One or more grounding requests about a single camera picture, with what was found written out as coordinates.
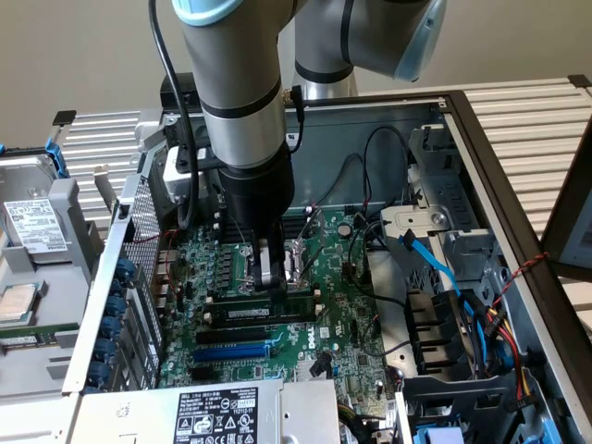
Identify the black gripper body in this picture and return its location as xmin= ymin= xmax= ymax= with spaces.
xmin=216 ymin=154 xmax=297 ymax=238

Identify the green RAM stick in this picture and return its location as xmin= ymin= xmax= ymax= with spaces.
xmin=204 ymin=294 xmax=319 ymax=325
xmin=0 ymin=324 xmax=80 ymax=349

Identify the CPU socket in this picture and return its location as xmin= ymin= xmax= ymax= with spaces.
xmin=236 ymin=243 xmax=304 ymax=292

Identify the metal locking lever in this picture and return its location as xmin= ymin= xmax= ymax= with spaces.
xmin=213 ymin=182 xmax=253 ymax=249

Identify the green Dell motherboard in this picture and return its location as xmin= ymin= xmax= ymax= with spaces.
xmin=156 ymin=207 xmax=389 ymax=403

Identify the metal socket cover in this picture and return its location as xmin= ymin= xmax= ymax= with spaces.
xmin=289 ymin=207 xmax=326 ymax=283

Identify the long black expansion slot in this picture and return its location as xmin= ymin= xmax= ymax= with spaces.
xmin=195 ymin=326 xmax=268 ymax=346

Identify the blue expansion slot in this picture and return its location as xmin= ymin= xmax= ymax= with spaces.
xmin=192 ymin=344 xmax=272 ymax=364

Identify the silver chipset heatsink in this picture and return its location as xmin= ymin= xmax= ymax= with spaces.
xmin=295 ymin=359 xmax=337 ymax=383

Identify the black box behind case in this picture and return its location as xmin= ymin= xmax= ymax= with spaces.
xmin=160 ymin=72 xmax=204 ymax=112

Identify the open metal PC case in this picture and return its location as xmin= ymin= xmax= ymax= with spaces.
xmin=62 ymin=90 xmax=592 ymax=444

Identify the black fan shroud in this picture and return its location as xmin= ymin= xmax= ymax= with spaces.
xmin=404 ymin=289 xmax=480 ymax=376

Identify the silver disk bay cage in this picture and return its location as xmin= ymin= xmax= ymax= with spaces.
xmin=378 ymin=122 xmax=500 ymax=297

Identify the silver power supply unit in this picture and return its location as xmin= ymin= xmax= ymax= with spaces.
xmin=68 ymin=377 xmax=341 ymax=444

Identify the grey parts rack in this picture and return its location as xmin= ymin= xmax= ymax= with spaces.
xmin=0 ymin=178 xmax=108 ymax=444

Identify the silver hard disk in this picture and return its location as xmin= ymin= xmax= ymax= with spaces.
xmin=0 ymin=154 xmax=71 ymax=263

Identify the grey plastic drive cage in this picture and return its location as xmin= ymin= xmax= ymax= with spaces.
xmin=397 ymin=373 xmax=526 ymax=444

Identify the silver CPU chip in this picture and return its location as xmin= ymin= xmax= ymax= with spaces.
xmin=0 ymin=280 xmax=40 ymax=323

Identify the dark leaning panel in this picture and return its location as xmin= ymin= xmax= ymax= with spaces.
xmin=539 ymin=122 xmax=592 ymax=281

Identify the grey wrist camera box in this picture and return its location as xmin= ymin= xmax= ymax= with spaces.
xmin=162 ymin=145 xmax=223 ymax=205

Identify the black looped wire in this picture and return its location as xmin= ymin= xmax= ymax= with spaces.
xmin=333 ymin=126 xmax=413 ymax=209

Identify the black wire over motherboard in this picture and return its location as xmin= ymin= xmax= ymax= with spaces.
xmin=347 ymin=220 xmax=411 ymax=309

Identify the blue SATA wire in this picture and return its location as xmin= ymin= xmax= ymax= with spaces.
xmin=398 ymin=229 xmax=466 ymax=300

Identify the graphics card metal bracket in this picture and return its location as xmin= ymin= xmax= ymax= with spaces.
xmin=93 ymin=165 xmax=122 ymax=218

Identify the thick black camera cable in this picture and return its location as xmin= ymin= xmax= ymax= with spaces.
xmin=148 ymin=0 xmax=202 ymax=230

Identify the blue disk caddy rail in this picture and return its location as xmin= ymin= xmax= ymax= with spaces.
xmin=0 ymin=137 xmax=70 ymax=179

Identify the coloured power wire bundle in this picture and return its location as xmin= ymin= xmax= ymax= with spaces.
xmin=462 ymin=290 xmax=540 ymax=415

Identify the red black twisted wire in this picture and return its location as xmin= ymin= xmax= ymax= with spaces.
xmin=490 ymin=251 xmax=552 ymax=309

